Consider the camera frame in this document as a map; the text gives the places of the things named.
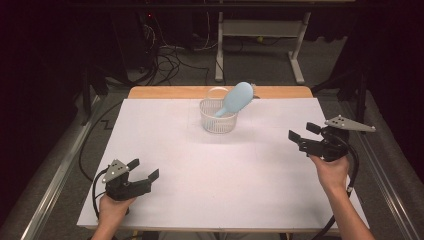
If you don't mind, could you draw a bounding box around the aluminium floor rail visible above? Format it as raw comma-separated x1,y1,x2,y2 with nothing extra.
19,95,102,240
342,99,422,240

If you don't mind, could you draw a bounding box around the white table mat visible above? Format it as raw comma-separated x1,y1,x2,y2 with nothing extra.
77,98,370,232

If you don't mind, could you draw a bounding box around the white metal desk frame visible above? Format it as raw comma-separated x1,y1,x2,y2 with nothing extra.
214,11,313,85

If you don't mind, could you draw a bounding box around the black floor cable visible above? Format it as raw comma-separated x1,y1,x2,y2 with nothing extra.
78,101,124,183

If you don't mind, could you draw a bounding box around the white plastic basket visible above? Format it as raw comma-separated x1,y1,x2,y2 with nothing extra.
199,86,240,135

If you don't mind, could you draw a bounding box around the right hand-held gripper cable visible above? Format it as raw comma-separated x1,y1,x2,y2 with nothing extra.
311,143,360,240

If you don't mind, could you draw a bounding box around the tangle of floor cables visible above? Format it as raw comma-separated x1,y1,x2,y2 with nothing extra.
139,13,221,86

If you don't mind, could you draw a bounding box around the left hand-held gripper cable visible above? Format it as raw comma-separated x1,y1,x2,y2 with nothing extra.
92,167,112,221

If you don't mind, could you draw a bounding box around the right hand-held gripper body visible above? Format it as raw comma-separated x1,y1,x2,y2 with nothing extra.
299,114,377,163

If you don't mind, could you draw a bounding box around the person's right hand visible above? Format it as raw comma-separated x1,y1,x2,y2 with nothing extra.
309,156,350,193

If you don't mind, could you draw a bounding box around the hand-held gripper cable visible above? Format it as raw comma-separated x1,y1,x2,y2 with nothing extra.
92,167,112,221
311,143,360,240

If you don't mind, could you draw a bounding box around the black metal stand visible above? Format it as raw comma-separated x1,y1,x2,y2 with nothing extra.
81,63,110,126
311,64,370,135

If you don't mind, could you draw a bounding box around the person's left hand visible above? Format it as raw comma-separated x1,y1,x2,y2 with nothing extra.
98,194,138,228

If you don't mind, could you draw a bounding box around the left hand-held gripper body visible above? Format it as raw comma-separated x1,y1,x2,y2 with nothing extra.
101,159,153,202

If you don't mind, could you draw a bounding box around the light blue hairbrush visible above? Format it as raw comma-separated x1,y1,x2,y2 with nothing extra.
213,81,256,119

